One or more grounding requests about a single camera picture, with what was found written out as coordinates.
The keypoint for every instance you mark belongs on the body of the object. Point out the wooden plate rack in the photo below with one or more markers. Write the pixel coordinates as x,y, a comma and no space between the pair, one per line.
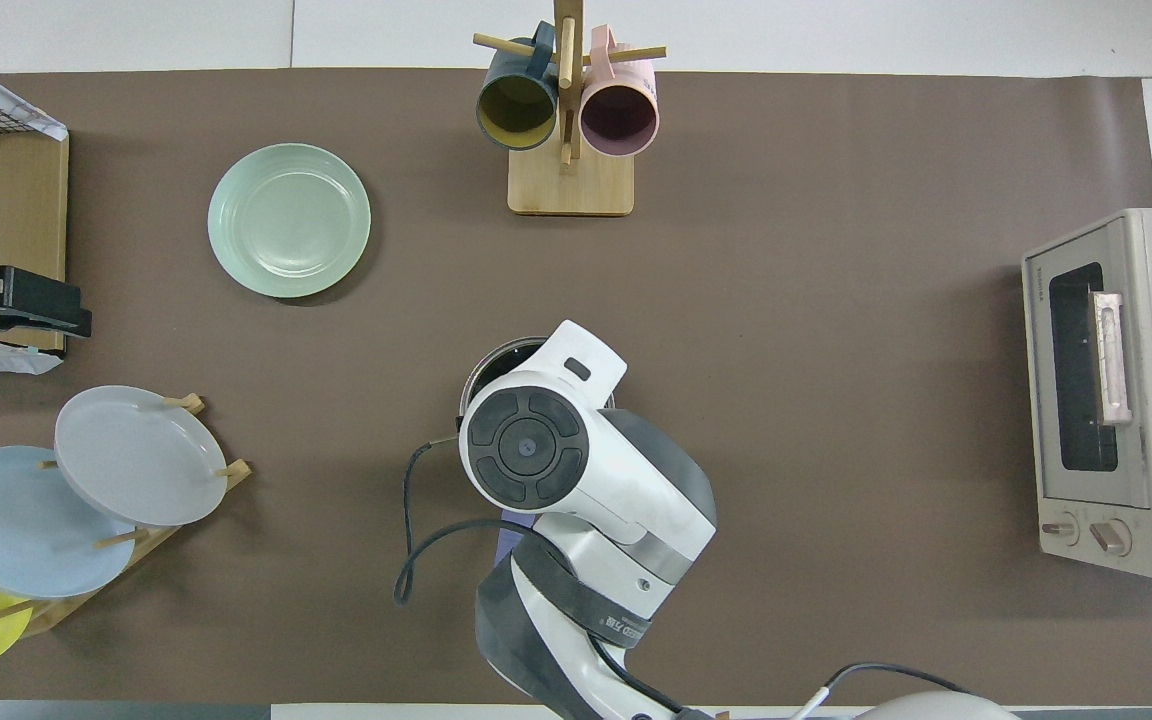
56,610

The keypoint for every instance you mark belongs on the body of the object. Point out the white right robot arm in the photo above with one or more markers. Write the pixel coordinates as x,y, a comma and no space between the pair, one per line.
586,480

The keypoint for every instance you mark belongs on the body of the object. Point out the dark blue saucepan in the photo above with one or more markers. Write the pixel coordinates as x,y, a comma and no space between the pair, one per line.
514,535

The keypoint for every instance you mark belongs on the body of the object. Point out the wooden mug tree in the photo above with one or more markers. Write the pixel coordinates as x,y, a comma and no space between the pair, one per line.
571,185

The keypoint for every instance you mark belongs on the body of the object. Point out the white patterned cloth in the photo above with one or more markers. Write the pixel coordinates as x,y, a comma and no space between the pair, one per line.
48,125

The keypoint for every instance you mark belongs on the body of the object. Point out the light blue plate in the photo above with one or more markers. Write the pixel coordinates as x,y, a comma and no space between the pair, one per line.
6,525

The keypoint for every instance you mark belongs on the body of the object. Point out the mint green plate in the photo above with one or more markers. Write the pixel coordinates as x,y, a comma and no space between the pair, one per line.
288,220

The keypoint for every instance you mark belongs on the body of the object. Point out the brown table mat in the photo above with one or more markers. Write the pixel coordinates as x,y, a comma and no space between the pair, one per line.
836,300

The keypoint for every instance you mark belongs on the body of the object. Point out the grey plate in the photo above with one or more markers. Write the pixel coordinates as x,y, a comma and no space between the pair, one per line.
136,455

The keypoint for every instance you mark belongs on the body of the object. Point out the pink ribbed mug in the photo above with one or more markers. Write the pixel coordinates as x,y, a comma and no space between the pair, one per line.
619,110

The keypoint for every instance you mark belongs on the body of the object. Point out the dark teal mug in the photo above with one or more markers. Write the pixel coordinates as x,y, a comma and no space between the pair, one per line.
516,105

